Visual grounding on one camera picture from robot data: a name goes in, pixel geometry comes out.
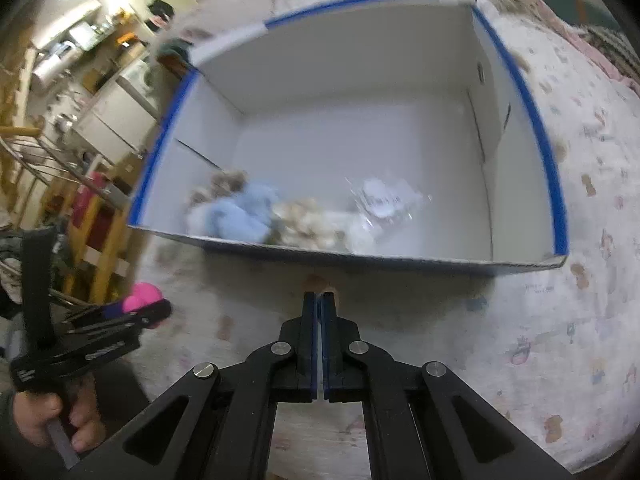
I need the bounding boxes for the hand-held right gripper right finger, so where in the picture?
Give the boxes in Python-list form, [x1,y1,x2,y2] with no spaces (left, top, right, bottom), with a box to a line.
[322,291,577,480]

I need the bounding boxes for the blue cardboard box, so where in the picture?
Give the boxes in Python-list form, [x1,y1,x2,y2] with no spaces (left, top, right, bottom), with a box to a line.
[126,0,571,277]

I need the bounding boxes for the person's left hand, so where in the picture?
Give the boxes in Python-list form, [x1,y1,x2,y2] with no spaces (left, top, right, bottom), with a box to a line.
[14,374,108,454]

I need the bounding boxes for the white water heater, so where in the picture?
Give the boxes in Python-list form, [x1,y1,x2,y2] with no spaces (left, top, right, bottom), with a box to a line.
[31,42,77,90]

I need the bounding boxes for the teal headboard cushion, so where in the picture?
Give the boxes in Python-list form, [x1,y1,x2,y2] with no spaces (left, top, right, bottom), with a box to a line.
[530,0,622,32]

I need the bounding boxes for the light blue plush toy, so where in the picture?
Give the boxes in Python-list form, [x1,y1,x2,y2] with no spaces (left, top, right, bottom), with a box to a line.
[187,182,282,247]

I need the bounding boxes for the brown cardboard box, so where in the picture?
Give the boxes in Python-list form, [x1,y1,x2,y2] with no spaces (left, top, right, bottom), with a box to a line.
[107,152,146,194]

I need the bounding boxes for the red storage box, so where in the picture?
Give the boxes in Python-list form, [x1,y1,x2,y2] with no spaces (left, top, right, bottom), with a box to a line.
[72,172,119,252]

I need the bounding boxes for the clear plastic packet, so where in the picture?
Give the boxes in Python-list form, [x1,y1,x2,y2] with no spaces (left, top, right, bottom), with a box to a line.
[347,177,432,227]

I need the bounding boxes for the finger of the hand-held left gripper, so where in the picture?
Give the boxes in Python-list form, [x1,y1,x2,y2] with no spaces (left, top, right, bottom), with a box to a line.
[75,301,174,342]
[62,302,133,329]

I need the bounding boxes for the white kitchen cabinet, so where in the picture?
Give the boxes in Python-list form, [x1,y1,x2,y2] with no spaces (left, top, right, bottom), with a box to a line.
[75,82,159,167]

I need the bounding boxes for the white plush toy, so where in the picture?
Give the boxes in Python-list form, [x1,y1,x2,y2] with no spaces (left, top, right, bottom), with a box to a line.
[320,210,382,257]

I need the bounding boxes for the white washing machine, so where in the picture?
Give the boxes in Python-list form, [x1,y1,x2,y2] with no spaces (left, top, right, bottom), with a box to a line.
[117,57,161,112]

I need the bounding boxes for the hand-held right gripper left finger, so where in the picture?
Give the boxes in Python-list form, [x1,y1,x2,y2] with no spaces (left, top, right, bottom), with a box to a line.
[65,291,321,480]

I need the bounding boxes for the pink rubber toy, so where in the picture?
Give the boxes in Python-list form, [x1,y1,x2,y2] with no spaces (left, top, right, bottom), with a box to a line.
[122,282,166,314]

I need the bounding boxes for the black and white striped cloth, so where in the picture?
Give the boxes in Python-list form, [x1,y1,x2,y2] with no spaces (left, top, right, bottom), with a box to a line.
[585,25,640,82]

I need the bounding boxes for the teal upholstered bench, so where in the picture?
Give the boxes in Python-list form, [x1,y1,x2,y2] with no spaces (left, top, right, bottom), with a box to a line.
[160,37,194,64]

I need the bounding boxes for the small brown plush toy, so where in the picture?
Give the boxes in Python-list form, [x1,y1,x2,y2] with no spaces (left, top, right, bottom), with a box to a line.
[192,170,249,202]

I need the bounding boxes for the pink blanket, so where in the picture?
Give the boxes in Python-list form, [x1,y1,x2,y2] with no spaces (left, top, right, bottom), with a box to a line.
[495,0,640,92]

